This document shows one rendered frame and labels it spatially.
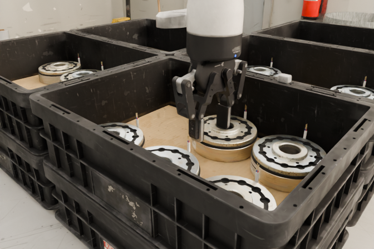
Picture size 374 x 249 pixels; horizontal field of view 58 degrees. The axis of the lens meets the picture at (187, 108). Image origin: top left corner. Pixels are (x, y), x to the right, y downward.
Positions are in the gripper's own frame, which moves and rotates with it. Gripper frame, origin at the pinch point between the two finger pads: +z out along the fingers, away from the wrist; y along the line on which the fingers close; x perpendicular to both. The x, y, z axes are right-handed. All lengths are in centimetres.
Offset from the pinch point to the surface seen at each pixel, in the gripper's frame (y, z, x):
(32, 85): -7, 5, 51
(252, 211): -16.9, -5.3, -18.7
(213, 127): 1.3, 1.1, 0.5
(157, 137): -2.6, 4.9, 9.4
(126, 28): 28, -3, 60
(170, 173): -17.9, -5.1, -10.4
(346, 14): 279, 20, 84
